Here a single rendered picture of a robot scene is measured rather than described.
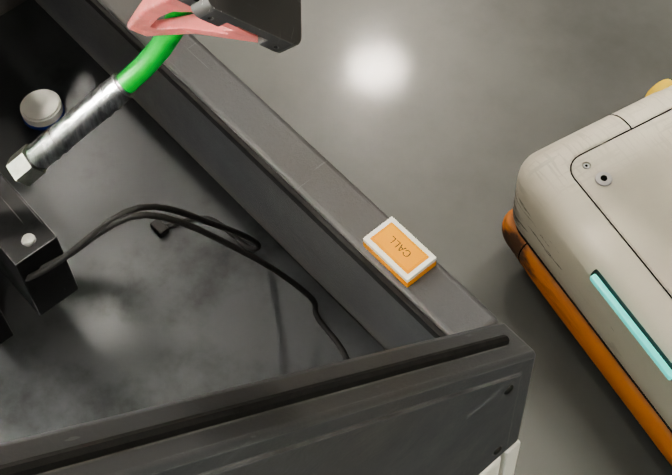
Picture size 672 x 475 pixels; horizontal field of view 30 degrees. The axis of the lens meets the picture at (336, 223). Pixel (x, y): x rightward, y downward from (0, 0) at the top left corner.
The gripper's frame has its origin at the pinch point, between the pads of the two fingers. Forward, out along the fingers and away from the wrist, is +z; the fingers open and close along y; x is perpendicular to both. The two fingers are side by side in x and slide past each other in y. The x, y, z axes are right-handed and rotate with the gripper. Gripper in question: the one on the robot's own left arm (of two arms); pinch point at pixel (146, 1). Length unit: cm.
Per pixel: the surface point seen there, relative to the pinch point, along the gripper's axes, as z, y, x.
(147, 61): 2.1, 2.4, 1.8
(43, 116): 42.4, -12.8, 20.6
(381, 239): 8.3, 5.6, 29.0
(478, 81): 71, -62, 128
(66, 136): 8.7, 5.3, 1.0
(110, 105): 5.4, 4.1, 1.7
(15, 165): 12.5, 6.4, -0.1
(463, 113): 72, -55, 124
